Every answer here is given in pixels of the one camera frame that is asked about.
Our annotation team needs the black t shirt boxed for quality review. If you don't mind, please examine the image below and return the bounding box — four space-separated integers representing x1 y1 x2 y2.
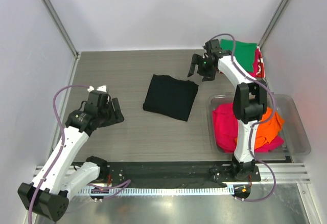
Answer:
143 74 198 122

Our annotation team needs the pink crumpled t shirt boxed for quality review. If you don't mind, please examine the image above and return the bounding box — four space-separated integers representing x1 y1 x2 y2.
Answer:
212 103 274 153

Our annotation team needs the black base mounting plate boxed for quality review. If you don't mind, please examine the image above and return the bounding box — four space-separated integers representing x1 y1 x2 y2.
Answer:
97 161 261 189

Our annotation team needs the aluminium frame post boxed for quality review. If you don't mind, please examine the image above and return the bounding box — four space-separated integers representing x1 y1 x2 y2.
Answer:
29 0 80 58
259 0 291 50

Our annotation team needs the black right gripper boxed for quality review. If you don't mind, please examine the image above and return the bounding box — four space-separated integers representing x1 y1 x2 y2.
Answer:
188 54 216 82

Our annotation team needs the white slotted cable duct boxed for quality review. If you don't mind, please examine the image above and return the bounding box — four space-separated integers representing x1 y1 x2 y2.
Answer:
76 185 235 197

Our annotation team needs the aluminium front rail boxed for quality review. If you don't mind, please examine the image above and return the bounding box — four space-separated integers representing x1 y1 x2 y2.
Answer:
30 163 311 186

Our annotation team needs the pink folded t shirt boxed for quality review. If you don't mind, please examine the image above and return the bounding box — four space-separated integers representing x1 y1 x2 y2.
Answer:
249 47 261 77

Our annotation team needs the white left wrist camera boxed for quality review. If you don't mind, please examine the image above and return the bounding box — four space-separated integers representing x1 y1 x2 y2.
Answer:
87 85 109 97

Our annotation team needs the left aluminium frame post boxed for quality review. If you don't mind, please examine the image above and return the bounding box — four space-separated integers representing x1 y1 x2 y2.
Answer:
29 0 80 58

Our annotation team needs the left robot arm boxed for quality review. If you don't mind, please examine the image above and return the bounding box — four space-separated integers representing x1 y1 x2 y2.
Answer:
17 85 124 223

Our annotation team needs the green folded t shirt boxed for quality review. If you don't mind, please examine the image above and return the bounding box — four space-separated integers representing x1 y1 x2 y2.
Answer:
234 41 257 72

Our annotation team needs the orange crumpled t shirt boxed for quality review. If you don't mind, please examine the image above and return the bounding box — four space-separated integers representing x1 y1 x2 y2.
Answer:
233 107 285 149

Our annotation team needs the right aluminium frame post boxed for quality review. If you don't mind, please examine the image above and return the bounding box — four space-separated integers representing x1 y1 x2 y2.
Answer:
259 0 291 50

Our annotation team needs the clear plastic bin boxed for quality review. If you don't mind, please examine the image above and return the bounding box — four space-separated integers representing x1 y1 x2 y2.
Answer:
207 94 311 161

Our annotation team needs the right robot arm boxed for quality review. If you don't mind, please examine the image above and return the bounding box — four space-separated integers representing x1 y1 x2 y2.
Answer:
188 39 267 181

